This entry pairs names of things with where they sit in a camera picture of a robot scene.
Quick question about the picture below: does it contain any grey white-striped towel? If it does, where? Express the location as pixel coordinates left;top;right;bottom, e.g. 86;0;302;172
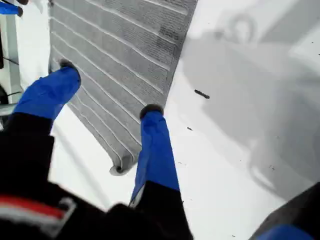
48;0;200;177

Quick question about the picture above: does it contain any small black debris stick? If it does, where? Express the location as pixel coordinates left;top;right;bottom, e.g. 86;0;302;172
194;89;211;100

